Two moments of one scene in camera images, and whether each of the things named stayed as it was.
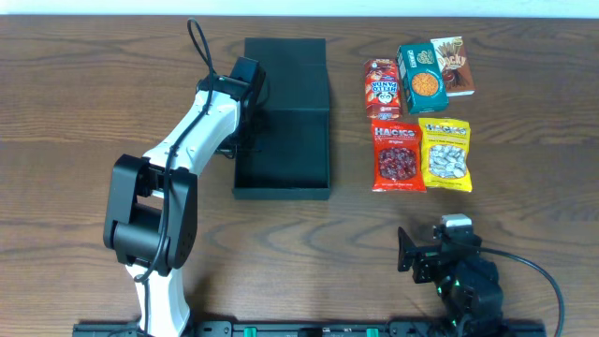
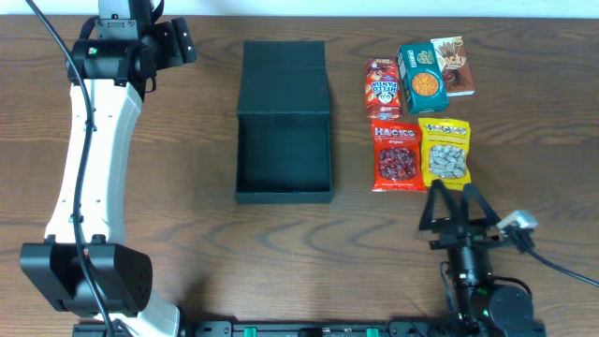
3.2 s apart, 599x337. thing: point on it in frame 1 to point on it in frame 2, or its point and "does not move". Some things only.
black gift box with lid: (287, 154) does not move
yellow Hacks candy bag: (446, 153) does not move
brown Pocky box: (455, 65) does not move
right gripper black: (426, 260) to (461, 233)
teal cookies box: (422, 78) does not move
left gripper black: (259, 127) to (177, 49)
